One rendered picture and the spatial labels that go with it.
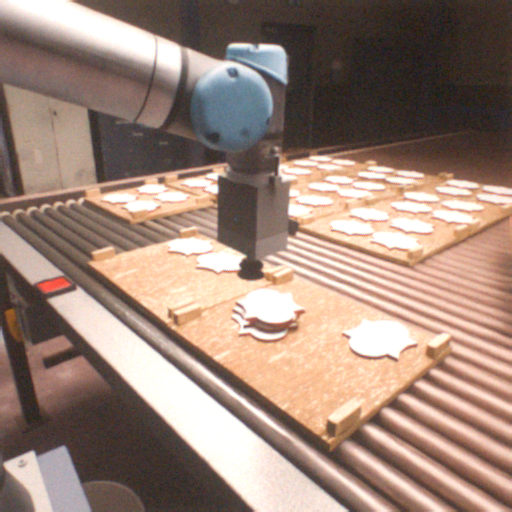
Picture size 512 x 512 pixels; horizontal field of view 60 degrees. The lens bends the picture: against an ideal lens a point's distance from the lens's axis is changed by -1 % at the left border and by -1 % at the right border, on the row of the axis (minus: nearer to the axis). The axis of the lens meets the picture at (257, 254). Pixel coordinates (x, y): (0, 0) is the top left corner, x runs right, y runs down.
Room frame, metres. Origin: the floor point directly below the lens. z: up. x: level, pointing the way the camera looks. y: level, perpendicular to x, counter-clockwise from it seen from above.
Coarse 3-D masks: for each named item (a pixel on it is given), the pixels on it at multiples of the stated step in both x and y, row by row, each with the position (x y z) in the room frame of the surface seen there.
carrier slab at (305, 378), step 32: (288, 288) 0.92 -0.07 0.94; (320, 288) 0.92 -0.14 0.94; (192, 320) 0.78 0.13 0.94; (224, 320) 0.78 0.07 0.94; (320, 320) 0.78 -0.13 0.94; (352, 320) 0.78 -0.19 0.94; (384, 320) 0.78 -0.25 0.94; (224, 352) 0.67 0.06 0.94; (256, 352) 0.67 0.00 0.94; (288, 352) 0.67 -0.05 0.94; (320, 352) 0.67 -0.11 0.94; (352, 352) 0.67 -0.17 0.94; (416, 352) 0.67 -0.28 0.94; (448, 352) 0.68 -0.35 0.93; (256, 384) 0.58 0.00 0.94; (288, 384) 0.58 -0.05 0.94; (320, 384) 0.58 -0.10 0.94; (352, 384) 0.58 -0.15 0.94; (384, 384) 0.58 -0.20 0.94; (288, 416) 0.51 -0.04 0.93; (320, 416) 0.51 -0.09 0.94
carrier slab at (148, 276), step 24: (96, 264) 1.06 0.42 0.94; (120, 264) 1.06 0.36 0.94; (144, 264) 1.06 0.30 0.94; (168, 264) 1.06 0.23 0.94; (192, 264) 1.06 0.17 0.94; (264, 264) 1.06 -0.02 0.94; (120, 288) 0.93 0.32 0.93; (144, 288) 0.92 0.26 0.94; (168, 288) 0.92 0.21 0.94; (192, 288) 0.92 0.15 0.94; (216, 288) 0.92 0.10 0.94; (240, 288) 0.92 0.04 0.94
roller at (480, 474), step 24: (48, 216) 1.60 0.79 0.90; (96, 240) 1.30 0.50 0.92; (384, 408) 0.54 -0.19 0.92; (408, 432) 0.50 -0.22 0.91; (432, 432) 0.49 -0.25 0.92; (432, 456) 0.46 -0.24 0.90; (456, 456) 0.45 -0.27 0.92; (480, 480) 0.42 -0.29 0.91; (504, 480) 0.41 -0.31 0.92; (504, 504) 0.39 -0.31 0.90
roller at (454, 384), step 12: (84, 204) 1.73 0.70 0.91; (108, 216) 1.56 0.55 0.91; (132, 228) 1.43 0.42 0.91; (144, 228) 1.40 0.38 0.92; (156, 240) 1.31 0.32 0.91; (168, 240) 1.29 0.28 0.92; (432, 372) 0.63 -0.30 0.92; (444, 372) 0.63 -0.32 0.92; (444, 384) 0.61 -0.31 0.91; (456, 384) 0.60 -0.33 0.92; (468, 384) 0.60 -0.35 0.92; (468, 396) 0.58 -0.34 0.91; (480, 396) 0.57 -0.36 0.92; (492, 396) 0.57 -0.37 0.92; (492, 408) 0.55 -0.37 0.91; (504, 408) 0.54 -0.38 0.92
